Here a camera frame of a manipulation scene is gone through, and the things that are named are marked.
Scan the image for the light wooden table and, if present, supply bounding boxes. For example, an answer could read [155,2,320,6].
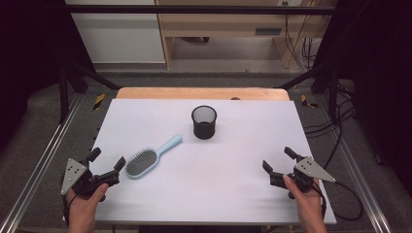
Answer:
[115,85,291,102]

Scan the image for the black floor cables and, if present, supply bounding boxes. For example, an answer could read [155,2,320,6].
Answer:
[303,81,358,170]

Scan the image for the black metal stand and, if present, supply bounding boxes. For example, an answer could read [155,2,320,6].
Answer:
[57,60,122,124]
[274,62,340,124]

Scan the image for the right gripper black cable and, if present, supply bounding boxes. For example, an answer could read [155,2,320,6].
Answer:
[332,180,364,223]

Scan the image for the yellow black tape marker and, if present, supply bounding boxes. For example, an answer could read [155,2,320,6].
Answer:
[92,93,107,111]
[300,94,319,110]

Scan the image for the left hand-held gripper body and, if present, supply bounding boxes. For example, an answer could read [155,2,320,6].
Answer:
[60,156,120,198]

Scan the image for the black curtain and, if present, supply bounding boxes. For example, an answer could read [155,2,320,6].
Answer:
[0,0,95,147]
[319,0,412,188]

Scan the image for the person's right hand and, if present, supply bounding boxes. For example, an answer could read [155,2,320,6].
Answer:
[283,174,326,225]

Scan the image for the hanging black cables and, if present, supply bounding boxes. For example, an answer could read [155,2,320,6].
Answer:
[283,14,323,70]

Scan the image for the person's left hand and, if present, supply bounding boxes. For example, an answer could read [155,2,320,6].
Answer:
[67,183,110,224]

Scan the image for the aluminium floor rail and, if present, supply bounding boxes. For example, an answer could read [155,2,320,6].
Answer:
[338,137,394,233]
[0,92,84,233]

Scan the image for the white cabinet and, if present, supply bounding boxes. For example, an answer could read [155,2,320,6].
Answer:
[63,0,167,65]

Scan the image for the wooden desk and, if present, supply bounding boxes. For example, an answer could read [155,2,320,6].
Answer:
[154,0,338,70]

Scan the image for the black mesh pen cup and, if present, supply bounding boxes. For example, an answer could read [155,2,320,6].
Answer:
[190,104,219,141]

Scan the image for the light blue hairbrush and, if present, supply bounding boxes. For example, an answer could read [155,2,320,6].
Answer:
[124,133,185,181]

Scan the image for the black metal frame bar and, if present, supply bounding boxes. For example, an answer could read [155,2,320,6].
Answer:
[63,4,339,16]

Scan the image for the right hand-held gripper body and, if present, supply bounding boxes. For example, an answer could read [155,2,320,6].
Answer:
[269,155,337,199]

